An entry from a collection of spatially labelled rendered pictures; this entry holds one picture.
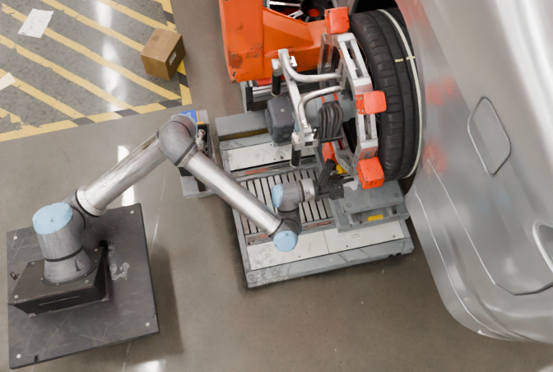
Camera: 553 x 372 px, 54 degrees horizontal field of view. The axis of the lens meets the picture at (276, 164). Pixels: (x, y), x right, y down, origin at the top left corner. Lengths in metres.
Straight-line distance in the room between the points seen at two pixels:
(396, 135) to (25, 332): 1.68
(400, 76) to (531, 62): 0.65
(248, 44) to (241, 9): 0.22
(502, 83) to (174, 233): 1.92
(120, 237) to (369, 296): 1.20
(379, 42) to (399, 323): 1.38
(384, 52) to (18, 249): 1.78
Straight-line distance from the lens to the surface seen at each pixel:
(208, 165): 2.03
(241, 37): 2.38
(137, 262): 2.51
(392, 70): 1.89
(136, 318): 2.44
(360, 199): 2.67
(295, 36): 2.49
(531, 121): 1.31
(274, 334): 2.67
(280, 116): 2.65
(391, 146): 1.93
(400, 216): 2.75
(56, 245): 2.31
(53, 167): 3.18
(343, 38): 2.01
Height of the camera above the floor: 2.62
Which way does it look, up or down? 62 degrees down
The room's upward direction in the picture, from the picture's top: 1 degrees clockwise
